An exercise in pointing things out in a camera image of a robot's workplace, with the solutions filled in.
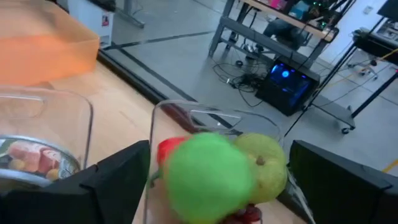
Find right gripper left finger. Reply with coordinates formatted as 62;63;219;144
0;139;152;224

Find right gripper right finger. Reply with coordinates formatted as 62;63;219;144
277;139;398;224

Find silver tin can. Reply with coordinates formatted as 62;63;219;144
0;135;81;189

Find green pear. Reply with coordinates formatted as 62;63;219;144
234;133;289;205

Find dark red grape bunch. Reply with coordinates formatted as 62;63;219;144
223;204;262;224

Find red bell pepper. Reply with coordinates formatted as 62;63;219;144
157;136;189;169

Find green apple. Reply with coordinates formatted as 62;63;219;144
161;132;256;223

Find grey rolling stand base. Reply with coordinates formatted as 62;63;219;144
306;93;357;135

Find clear plastic bin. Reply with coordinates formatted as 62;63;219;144
142;99;317;224
0;86;94;195

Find black computer tower blue light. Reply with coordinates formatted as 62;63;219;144
254;57;321;116

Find orange translucent plastic bin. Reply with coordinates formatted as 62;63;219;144
0;0;100;87

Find person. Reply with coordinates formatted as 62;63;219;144
262;17;309;47

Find desk with wooden top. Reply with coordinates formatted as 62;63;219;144
208;0;340;68

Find black aluminium table frame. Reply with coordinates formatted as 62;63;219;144
96;51;243;136

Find tangled black floor cables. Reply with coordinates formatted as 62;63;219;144
213;57;268;108

